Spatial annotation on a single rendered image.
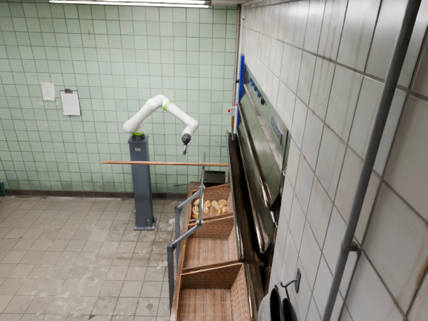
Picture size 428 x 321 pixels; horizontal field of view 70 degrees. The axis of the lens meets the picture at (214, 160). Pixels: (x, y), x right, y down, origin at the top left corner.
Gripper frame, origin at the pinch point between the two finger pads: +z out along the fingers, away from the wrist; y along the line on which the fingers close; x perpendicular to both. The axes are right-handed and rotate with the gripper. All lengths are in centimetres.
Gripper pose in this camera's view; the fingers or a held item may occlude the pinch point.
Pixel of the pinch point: (184, 147)
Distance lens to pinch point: 293.2
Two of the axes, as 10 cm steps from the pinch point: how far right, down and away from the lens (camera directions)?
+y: -0.3, 9.0, 4.3
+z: 0.0, 4.3, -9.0
